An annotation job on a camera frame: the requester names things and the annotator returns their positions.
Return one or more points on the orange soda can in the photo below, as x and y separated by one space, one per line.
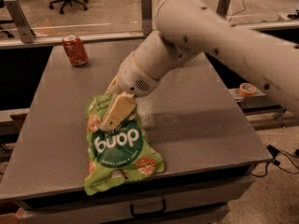
75 50

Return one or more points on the left metal bracket post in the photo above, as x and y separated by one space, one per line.
25 32

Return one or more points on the orange tape roll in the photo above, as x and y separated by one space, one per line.
247 90

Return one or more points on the green rice chip bag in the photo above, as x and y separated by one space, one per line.
122 156

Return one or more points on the glass barrier panel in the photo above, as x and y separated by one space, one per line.
109 16

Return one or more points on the metal bracket post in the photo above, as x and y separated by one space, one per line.
25 32
146 14
223 7

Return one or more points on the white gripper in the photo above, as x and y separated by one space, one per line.
133 74

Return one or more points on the right metal bracket post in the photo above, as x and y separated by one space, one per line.
223 7

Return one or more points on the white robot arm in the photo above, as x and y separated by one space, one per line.
186 28

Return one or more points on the grey drawer front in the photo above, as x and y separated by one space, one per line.
206 203

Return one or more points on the middle metal bracket post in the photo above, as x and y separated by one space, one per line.
146 14

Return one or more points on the black drawer handle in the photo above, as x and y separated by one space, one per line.
146 208

